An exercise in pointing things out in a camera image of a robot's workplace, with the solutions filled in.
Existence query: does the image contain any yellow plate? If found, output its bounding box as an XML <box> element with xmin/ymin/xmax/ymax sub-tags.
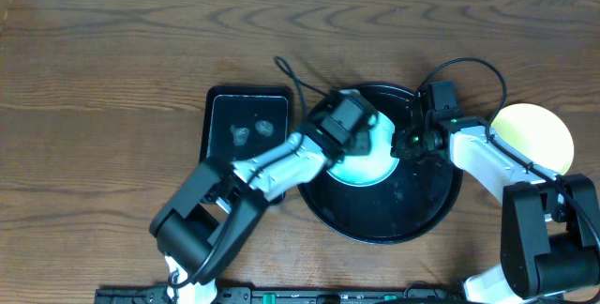
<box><xmin>491</xmin><ymin>103</ymin><xmax>575</xmax><ymax>175</ymax></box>

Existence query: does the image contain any right black cable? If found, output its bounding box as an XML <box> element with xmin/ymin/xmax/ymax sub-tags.
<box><xmin>412</xmin><ymin>57</ymin><xmax>600</xmax><ymax>249</ymax></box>

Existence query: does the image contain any left black cable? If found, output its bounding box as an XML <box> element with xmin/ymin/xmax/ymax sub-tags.
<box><xmin>166</xmin><ymin>55</ymin><xmax>332</xmax><ymax>291</ymax></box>

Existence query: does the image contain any black cable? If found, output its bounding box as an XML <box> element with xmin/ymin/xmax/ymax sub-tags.
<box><xmin>412</xmin><ymin>57</ymin><xmax>600</xmax><ymax>249</ymax></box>
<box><xmin>166</xmin><ymin>55</ymin><xmax>332</xmax><ymax>291</ymax></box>

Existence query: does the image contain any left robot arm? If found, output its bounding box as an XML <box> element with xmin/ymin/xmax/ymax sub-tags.
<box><xmin>149</xmin><ymin>118</ymin><xmax>372</xmax><ymax>303</ymax></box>

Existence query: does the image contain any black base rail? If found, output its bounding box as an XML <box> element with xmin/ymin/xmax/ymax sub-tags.
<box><xmin>94</xmin><ymin>285</ymin><xmax>466</xmax><ymax>304</ymax></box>

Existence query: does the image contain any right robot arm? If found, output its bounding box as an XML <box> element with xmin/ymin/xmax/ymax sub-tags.
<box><xmin>391</xmin><ymin>117</ymin><xmax>599</xmax><ymax>303</ymax></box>

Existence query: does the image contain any white plate with M stain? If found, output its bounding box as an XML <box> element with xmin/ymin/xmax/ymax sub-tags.
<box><xmin>327</xmin><ymin>111</ymin><xmax>398</xmax><ymax>187</ymax></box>

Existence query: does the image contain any black round tray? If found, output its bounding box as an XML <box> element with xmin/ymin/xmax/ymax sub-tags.
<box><xmin>299</xmin><ymin>83</ymin><xmax>463</xmax><ymax>244</ymax></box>

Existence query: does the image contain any black rectangular tray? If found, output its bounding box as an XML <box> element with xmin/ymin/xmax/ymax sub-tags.
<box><xmin>199</xmin><ymin>84</ymin><xmax>294</xmax><ymax>206</ymax></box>

